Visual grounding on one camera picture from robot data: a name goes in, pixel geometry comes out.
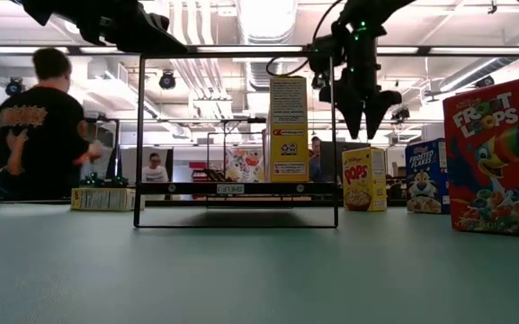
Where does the yellow Corn Pops cereal box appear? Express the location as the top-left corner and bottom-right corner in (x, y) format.
(69, 186), (138, 212)
(268, 75), (310, 184)
(341, 146), (389, 212)

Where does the black crossbar with light strips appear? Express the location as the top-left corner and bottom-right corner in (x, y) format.
(0, 43), (519, 59)

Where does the wooden shelf with black frame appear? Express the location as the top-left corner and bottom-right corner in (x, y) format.
(132, 51), (340, 230)

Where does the black metal rack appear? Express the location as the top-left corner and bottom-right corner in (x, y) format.
(83, 116), (123, 184)

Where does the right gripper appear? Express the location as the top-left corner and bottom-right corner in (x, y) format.
(319, 17), (403, 140)

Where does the black monitor screen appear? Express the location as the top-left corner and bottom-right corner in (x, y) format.
(321, 141), (344, 184)

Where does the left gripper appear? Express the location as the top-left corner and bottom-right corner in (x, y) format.
(76, 0), (189, 55)

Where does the blue Frosted Flakes cereal box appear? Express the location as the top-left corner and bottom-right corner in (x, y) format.
(404, 137), (452, 215)

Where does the person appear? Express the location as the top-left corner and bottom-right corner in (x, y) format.
(140, 151), (170, 184)
(0, 47), (103, 202)
(308, 136), (332, 184)

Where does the white panel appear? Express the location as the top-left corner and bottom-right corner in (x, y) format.
(121, 147), (174, 184)

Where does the green table mat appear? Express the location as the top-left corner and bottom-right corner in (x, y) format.
(0, 204), (519, 324)

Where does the red Froot Loops cereal box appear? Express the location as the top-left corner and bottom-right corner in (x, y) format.
(442, 73), (519, 239)

